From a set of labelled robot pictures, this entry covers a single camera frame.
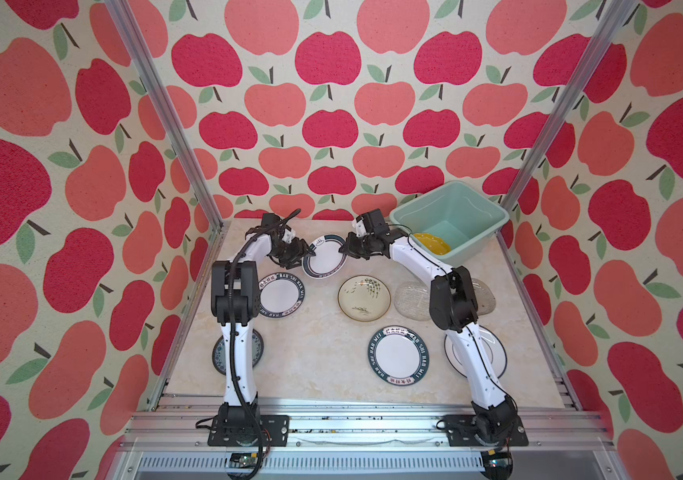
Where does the black corrugated cable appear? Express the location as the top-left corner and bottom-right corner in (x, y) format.
(220, 207), (304, 480)

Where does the white black ring plate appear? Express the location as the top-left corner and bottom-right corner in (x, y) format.
(443, 326), (507, 379)

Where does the clear glass plate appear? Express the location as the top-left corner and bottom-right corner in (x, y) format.
(393, 282), (431, 322)

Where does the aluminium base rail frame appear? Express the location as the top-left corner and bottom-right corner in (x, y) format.
(106, 394), (629, 479)

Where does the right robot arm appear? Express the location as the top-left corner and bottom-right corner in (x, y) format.
(340, 209), (519, 446)

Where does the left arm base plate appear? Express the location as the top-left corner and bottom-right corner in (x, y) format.
(207, 413), (291, 448)

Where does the green rim plate back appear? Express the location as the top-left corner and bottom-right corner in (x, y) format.
(302, 234), (347, 279)

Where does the grey glass plate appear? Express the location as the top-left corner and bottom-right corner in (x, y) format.
(473, 279), (497, 316)

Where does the green rim plate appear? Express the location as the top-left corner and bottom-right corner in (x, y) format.
(259, 272), (306, 319)
(302, 234), (347, 279)
(367, 325), (431, 387)

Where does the blue patterned plate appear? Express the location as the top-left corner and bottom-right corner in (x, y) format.
(212, 330), (265, 375)

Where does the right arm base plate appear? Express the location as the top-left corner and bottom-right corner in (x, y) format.
(435, 415), (529, 449)

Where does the beige bamboo pattern plate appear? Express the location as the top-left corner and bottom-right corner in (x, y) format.
(338, 275), (391, 322)

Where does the aluminium frame post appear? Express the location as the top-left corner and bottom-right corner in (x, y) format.
(106, 1), (225, 233)
(501, 0), (637, 212)

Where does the left aluminium frame post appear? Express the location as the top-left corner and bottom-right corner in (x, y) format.
(106, 1), (225, 233)

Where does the right aluminium frame post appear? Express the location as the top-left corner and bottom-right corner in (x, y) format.
(501, 0), (637, 212)

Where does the mint green plastic bin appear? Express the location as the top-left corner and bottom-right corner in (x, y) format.
(389, 181), (509, 267)

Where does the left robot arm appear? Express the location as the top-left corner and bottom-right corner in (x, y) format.
(211, 208), (313, 423)

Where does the green rim plate front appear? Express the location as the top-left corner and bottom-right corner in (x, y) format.
(367, 325), (431, 387)

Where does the yellow polka dot plate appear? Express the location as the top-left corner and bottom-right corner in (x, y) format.
(413, 233), (451, 256)

